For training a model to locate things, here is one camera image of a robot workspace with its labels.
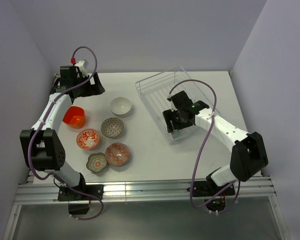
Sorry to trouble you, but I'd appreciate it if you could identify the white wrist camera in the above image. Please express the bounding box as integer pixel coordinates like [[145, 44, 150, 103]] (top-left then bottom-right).
[[70, 57, 88, 78], [167, 94, 177, 111]]

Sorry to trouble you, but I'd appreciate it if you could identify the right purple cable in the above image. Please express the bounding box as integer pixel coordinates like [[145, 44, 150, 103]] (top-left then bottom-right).
[[168, 79, 242, 215]]

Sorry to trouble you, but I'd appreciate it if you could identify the white ceramic bowl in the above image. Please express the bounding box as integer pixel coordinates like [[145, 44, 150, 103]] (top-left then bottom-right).
[[110, 97, 132, 115]]

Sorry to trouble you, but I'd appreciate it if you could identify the brown patterned ceramic bowl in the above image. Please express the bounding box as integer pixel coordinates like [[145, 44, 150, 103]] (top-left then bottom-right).
[[100, 117, 124, 138]]

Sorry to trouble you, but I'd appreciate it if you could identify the green flower-shaped bowl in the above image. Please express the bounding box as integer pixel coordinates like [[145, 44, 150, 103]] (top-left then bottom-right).
[[86, 152, 107, 173]]

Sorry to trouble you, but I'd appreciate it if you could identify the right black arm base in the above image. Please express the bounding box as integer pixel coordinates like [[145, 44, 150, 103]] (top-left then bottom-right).
[[192, 180, 236, 212]]

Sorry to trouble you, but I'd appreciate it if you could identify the aluminium frame rail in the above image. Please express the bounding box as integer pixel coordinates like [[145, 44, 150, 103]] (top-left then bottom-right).
[[2, 72, 291, 240]]

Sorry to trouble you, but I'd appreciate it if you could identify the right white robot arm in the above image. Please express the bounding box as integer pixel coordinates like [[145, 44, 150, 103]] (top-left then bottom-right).
[[163, 90, 269, 195]]

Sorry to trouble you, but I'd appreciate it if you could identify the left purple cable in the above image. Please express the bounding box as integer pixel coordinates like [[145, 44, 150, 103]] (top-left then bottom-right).
[[28, 45, 105, 221]]

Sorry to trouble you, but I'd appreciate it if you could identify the orange plastic cup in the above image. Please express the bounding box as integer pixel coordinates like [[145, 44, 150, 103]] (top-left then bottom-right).
[[62, 106, 86, 129]]

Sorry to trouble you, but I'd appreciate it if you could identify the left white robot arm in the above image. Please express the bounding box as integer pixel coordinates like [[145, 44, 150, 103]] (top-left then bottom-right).
[[19, 64, 105, 200]]

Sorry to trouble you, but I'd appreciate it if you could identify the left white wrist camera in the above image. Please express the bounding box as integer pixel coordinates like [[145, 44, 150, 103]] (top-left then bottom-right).
[[70, 57, 88, 78]]

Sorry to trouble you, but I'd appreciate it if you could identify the purple cable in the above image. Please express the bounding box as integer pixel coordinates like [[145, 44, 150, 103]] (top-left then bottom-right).
[[28, 45, 105, 221], [168, 79, 242, 215]]

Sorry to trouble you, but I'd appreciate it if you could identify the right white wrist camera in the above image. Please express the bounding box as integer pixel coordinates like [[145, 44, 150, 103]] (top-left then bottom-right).
[[167, 94, 177, 111]]

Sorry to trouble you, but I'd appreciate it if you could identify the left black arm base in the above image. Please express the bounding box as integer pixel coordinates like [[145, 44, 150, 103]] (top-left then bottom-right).
[[57, 184, 104, 216]]

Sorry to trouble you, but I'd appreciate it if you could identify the orange geometric blue bowl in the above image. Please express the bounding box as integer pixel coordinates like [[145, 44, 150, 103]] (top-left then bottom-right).
[[104, 142, 130, 167]]

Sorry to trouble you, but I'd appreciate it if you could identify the white wire dish rack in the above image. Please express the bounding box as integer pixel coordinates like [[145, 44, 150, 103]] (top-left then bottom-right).
[[134, 65, 221, 148]]

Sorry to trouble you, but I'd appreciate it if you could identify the orange floral ceramic bowl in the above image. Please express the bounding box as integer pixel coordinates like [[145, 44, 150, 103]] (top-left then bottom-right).
[[76, 128, 100, 150]]

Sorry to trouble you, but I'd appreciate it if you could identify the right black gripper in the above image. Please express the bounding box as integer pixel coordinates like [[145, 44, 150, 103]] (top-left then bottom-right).
[[162, 108, 193, 133]]

